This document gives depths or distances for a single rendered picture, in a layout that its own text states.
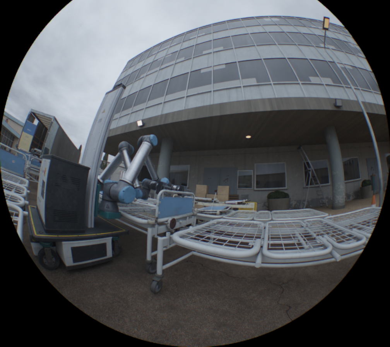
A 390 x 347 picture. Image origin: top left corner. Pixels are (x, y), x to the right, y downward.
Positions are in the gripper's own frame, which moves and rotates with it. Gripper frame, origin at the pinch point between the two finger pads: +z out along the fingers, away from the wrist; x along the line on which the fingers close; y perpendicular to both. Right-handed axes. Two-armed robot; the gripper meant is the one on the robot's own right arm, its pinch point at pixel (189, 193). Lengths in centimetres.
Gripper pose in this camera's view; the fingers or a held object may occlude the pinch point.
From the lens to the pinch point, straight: 163.8
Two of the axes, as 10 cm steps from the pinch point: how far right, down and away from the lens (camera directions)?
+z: 8.8, 1.1, -4.5
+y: -4.0, -3.1, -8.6
